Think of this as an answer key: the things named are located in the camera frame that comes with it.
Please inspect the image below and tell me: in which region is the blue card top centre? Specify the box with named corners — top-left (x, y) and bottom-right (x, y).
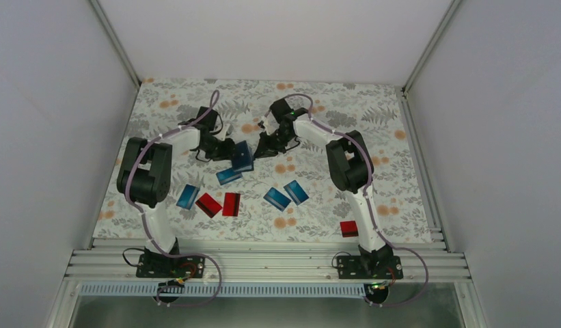
top-left (216, 168), bottom-right (243, 186)

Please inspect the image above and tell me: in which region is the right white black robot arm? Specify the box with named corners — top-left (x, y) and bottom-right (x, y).
top-left (254, 98), bottom-right (394, 278)

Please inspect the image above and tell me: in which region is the blue card far left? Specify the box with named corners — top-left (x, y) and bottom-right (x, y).
top-left (176, 184), bottom-right (200, 210)

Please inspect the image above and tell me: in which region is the red card far right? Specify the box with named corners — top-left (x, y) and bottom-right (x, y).
top-left (340, 221), bottom-right (359, 238)

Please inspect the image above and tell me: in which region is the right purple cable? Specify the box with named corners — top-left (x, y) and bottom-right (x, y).
top-left (279, 94), bottom-right (430, 310)

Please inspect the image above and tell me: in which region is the blue card centre right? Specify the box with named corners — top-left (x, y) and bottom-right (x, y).
top-left (284, 180), bottom-right (309, 205)

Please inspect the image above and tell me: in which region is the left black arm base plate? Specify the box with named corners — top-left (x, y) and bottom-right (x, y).
top-left (135, 253), bottom-right (206, 279)

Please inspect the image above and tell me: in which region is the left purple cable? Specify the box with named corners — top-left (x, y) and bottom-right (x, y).
top-left (125, 90), bottom-right (224, 309)

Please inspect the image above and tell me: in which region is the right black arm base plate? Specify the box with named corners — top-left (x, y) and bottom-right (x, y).
top-left (331, 253), bottom-right (404, 280)

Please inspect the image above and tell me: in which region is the blue card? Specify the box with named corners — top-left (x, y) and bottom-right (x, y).
top-left (216, 168), bottom-right (243, 186)
top-left (284, 180), bottom-right (309, 205)
top-left (176, 184), bottom-right (200, 210)
top-left (263, 187), bottom-right (291, 212)

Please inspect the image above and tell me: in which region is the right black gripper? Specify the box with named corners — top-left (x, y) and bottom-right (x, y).
top-left (254, 127), bottom-right (294, 159)

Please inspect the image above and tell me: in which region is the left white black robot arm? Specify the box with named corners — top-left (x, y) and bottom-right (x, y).
top-left (116, 107), bottom-right (236, 277)

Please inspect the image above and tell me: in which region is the dark blue card holder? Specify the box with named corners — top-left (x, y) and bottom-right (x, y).
top-left (231, 141), bottom-right (254, 172)

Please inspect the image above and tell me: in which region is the purple cable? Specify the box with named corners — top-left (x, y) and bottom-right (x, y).
top-left (279, 94), bottom-right (430, 310)
top-left (125, 90), bottom-right (224, 309)

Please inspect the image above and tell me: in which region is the red card upper stack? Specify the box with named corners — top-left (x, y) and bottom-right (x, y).
top-left (195, 193), bottom-right (223, 218)

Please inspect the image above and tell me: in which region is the floral patterned table mat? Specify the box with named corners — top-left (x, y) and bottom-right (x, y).
top-left (92, 77), bottom-right (433, 245)

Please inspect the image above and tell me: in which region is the red card overlapping stack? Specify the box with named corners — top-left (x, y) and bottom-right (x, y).
top-left (222, 193), bottom-right (241, 217)

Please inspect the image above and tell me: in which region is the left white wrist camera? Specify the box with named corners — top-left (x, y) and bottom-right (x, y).
top-left (217, 124), bottom-right (231, 141)

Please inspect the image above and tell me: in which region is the aluminium front rail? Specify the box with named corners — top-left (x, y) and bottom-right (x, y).
top-left (64, 247), bottom-right (471, 282)

